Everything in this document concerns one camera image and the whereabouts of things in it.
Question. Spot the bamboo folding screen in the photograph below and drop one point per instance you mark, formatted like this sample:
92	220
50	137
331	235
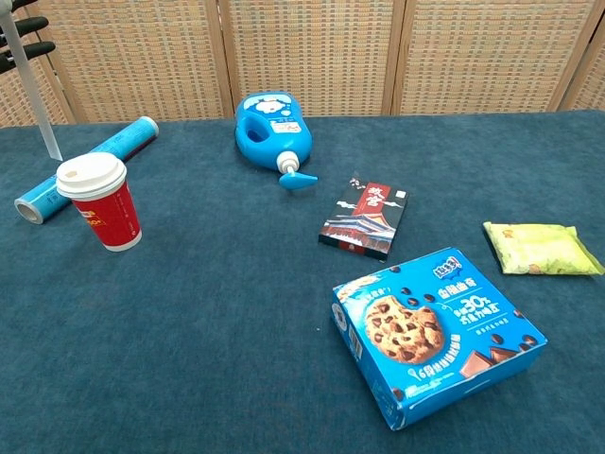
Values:
312	52

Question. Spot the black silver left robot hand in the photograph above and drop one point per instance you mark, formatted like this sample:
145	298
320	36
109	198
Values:
12	30

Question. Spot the dark palace print box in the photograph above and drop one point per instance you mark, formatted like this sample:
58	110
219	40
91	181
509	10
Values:
364	222

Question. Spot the blue chocolate cookie box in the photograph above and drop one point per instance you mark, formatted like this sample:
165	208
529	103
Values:
435	331

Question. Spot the red paper cup white lid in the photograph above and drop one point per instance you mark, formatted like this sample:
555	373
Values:
108	208

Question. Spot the blue cartoon pump bottle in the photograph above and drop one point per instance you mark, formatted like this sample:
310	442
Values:
279	127

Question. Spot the translucent plastic strip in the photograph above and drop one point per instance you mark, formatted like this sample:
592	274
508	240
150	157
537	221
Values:
37	97

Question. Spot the yellow green snack packet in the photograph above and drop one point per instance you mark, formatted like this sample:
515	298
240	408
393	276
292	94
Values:
539	250

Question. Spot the blue cling film roll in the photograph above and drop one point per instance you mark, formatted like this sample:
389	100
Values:
130	137

